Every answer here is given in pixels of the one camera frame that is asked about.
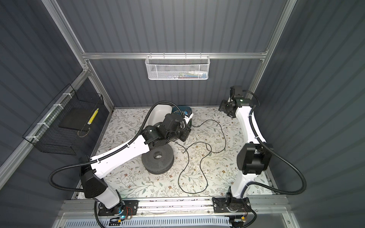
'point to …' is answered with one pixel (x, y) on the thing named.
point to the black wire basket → (50, 137)
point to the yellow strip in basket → (93, 116)
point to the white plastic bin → (158, 114)
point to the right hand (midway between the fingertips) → (226, 108)
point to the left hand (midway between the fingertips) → (189, 126)
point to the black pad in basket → (75, 118)
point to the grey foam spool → (155, 166)
